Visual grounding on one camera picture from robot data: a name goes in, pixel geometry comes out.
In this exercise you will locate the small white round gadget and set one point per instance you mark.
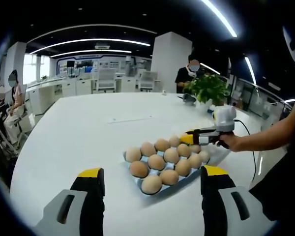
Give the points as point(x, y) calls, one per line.
point(165, 93)

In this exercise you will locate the row of white cabinets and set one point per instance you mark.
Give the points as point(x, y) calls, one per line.
point(71, 87)

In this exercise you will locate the grey toy figure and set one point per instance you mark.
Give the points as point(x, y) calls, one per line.
point(188, 98)

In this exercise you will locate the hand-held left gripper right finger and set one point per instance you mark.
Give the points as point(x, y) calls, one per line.
point(228, 211)

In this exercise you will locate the blue egg tray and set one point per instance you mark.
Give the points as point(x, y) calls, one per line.
point(167, 166)

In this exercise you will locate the white table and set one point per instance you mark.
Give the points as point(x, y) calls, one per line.
point(88, 123)

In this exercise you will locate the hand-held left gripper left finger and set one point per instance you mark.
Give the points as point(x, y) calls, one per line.
point(76, 211)

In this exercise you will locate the person's right hand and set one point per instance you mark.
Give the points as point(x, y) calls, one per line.
point(232, 142)

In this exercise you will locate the white mesh office chair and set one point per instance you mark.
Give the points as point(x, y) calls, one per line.
point(106, 79)
point(148, 81)

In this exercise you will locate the long ceiling light strip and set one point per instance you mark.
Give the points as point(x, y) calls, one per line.
point(88, 39)
point(93, 51)
point(221, 19)

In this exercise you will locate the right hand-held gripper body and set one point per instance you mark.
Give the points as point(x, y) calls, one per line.
point(225, 120)

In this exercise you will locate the person's black shirt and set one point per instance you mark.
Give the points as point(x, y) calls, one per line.
point(280, 182)

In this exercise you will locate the green plant in white pot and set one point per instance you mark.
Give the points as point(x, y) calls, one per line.
point(209, 87)

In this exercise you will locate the group of brown eggs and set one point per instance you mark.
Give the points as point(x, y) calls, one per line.
point(156, 162)

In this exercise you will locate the small black monitor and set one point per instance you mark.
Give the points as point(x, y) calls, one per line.
point(70, 64)

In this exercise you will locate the ceiling air conditioner unit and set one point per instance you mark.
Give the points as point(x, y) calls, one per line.
point(102, 46)

